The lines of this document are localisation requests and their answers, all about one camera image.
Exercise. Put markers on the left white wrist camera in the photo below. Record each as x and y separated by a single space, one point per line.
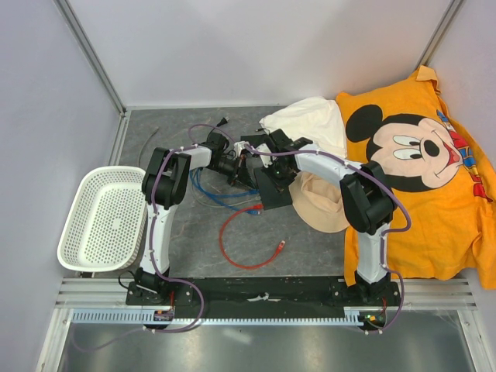
239 147

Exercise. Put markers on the black network switch box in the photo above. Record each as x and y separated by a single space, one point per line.
270 196

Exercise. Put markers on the beige bucket hat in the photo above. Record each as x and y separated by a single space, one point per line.
318 203

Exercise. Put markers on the white perforated plastic basket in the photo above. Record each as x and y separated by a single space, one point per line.
105 224

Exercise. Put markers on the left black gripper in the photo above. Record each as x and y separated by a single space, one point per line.
241 173

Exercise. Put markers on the orange Mickey Mouse cloth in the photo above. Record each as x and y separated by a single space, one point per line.
443 179

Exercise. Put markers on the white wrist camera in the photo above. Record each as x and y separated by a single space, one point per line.
239 147
262 150

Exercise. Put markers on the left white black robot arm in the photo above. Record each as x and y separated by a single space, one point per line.
164 187

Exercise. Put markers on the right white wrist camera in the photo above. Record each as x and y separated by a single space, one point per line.
262 150

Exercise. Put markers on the grey slotted cable duct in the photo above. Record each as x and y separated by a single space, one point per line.
154 318

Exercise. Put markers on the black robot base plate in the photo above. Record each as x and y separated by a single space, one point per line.
321 290

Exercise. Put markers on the black power adapter with cord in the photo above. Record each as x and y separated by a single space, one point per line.
253 139

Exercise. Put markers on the cream white cloth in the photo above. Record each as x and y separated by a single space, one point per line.
317 119

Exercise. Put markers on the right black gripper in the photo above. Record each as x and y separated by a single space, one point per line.
267 170

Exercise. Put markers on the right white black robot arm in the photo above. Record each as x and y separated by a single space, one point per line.
368 203

